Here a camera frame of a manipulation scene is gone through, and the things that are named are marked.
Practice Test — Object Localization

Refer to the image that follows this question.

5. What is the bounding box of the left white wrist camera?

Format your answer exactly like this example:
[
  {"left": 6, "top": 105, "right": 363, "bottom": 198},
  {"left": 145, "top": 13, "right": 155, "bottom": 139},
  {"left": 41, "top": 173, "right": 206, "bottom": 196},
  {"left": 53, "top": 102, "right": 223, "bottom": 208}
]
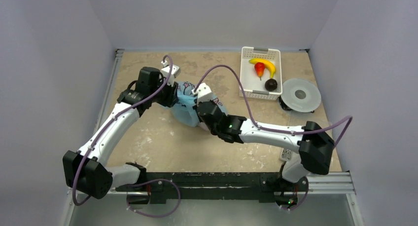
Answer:
[{"left": 161, "top": 62, "right": 181, "bottom": 86}]

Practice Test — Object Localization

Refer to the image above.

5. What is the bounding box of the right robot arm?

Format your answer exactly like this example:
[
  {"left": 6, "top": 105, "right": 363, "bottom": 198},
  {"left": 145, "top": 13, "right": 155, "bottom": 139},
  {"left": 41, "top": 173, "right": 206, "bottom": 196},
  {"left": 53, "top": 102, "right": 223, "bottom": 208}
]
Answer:
[{"left": 196, "top": 101, "right": 335, "bottom": 190}]

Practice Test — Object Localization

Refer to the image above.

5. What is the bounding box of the yellow fake banana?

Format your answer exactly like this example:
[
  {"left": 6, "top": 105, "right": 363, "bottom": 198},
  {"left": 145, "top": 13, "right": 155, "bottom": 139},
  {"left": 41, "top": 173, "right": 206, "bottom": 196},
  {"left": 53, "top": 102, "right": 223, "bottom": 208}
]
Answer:
[{"left": 249, "top": 58, "right": 276, "bottom": 78}]

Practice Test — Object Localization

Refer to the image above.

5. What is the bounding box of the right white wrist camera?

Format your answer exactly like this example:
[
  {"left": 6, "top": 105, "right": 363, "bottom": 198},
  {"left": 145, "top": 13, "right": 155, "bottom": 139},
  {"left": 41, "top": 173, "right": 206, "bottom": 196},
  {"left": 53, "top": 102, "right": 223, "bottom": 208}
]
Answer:
[{"left": 191, "top": 82, "right": 213, "bottom": 106}]

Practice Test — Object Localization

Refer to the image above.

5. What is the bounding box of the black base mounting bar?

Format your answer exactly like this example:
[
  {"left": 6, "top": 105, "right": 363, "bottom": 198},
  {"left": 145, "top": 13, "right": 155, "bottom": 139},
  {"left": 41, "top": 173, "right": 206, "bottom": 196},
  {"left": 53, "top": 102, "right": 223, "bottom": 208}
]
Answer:
[{"left": 115, "top": 172, "right": 309, "bottom": 206}]

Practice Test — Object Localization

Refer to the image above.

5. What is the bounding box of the red fake pear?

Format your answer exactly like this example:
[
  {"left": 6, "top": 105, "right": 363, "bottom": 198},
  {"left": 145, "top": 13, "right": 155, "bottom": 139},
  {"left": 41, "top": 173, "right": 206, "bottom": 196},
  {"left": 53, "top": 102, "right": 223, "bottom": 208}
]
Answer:
[{"left": 254, "top": 62, "right": 265, "bottom": 80}]

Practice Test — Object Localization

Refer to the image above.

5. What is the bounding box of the aluminium frame rail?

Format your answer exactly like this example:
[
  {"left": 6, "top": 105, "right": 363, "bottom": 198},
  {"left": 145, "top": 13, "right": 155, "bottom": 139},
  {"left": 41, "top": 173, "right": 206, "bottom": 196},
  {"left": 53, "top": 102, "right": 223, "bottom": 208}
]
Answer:
[{"left": 58, "top": 49, "right": 125, "bottom": 226}]

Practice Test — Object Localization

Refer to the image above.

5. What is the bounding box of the blue printed plastic bag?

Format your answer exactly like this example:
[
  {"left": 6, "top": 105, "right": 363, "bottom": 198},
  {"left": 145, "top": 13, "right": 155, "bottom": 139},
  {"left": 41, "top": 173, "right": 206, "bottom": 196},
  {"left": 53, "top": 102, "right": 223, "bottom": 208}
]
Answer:
[{"left": 170, "top": 81, "right": 209, "bottom": 131}]

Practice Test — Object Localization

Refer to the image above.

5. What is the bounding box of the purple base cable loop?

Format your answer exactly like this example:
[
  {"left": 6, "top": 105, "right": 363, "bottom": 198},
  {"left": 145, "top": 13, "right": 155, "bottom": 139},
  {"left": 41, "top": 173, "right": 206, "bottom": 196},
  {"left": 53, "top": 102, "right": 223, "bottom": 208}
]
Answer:
[{"left": 126, "top": 178, "right": 182, "bottom": 219}]

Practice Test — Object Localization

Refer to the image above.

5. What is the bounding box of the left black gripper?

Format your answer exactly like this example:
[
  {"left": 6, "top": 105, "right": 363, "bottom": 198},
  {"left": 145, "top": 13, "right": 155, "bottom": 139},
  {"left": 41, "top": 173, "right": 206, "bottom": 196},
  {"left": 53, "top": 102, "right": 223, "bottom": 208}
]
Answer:
[{"left": 150, "top": 76, "right": 178, "bottom": 107}]

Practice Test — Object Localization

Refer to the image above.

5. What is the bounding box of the barcode label card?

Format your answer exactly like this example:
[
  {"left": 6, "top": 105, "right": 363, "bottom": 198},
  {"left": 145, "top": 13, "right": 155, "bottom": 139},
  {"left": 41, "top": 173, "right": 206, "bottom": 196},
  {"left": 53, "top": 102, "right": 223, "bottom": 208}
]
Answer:
[{"left": 279, "top": 149, "right": 293, "bottom": 162}]

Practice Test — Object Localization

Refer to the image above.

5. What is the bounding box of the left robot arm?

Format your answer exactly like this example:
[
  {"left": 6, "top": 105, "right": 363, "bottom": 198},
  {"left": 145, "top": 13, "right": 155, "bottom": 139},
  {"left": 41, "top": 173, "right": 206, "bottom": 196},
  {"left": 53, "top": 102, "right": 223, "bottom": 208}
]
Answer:
[{"left": 63, "top": 65, "right": 180, "bottom": 200}]

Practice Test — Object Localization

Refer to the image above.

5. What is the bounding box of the white plastic basket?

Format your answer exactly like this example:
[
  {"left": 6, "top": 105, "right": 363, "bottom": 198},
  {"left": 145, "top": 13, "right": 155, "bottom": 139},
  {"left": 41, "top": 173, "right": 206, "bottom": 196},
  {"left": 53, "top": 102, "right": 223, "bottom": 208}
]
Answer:
[{"left": 240, "top": 46, "right": 282, "bottom": 101}]

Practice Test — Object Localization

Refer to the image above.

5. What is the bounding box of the dark purple fake plum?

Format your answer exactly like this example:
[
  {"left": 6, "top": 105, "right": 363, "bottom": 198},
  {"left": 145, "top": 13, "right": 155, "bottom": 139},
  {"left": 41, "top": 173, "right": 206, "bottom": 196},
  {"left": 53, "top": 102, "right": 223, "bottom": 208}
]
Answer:
[{"left": 264, "top": 78, "right": 278, "bottom": 92}]

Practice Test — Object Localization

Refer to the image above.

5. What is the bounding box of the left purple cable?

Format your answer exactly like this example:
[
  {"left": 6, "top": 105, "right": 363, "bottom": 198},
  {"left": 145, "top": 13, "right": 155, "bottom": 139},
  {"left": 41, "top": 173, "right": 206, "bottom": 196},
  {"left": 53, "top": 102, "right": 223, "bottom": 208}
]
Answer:
[{"left": 71, "top": 55, "right": 174, "bottom": 207}]

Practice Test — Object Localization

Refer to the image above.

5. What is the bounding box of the round white scale disc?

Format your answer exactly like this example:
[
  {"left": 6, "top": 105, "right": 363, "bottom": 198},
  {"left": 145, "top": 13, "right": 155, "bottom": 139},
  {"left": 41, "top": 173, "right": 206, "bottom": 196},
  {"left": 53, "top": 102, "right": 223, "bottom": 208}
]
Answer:
[{"left": 279, "top": 78, "right": 321, "bottom": 113}]

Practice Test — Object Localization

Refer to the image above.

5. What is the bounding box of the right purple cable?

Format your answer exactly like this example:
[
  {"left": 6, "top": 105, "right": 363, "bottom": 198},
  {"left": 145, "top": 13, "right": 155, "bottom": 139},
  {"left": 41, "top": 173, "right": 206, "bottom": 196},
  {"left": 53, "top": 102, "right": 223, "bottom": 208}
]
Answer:
[{"left": 192, "top": 65, "right": 353, "bottom": 150}]

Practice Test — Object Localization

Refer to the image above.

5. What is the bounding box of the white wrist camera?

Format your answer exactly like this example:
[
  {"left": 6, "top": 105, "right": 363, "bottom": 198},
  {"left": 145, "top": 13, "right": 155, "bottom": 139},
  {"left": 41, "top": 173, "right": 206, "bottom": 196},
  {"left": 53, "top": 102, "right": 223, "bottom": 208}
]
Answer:
[
  {"left": 191, "top": 82, "right": 213, "bottom": 106},
  {"left": 161, "top": 62, "right": 181, "bottom": 86}
]

